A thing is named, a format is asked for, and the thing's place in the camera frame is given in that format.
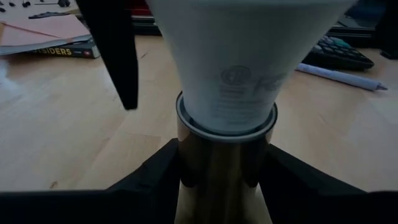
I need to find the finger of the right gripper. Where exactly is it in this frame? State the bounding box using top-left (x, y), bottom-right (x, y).
top-left (75, 0), bottom-right (140, 111)

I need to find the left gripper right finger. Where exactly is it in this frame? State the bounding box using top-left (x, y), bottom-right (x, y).
top-left (257, 143), bottom-right (398, 224)

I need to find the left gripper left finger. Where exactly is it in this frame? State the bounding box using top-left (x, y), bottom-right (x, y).
top-left (0, 138), bottom-right (182, 224)

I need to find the brass lamp base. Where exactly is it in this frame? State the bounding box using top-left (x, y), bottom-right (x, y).
top-left (174, 91), bottom-right (279, 224)

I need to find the white lightbulb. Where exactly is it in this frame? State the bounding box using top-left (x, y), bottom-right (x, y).
top-left (145, 0), bottom-right (358, 135)

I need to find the black Outsiders book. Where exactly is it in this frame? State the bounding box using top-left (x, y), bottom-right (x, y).
top-left (29, 37), bottom-right (101, 60)

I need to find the pink paper pad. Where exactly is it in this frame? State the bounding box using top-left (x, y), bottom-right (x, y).
top-left (0, 14), bottom-right (93, 57)

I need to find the lavender pen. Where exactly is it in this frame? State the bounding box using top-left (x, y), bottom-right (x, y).
top-left (294, 62), bottom-right (389, 92)

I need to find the black desk calculator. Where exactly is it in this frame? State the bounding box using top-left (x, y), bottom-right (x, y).
top-left (300, 34), bottom-right (376, 71)

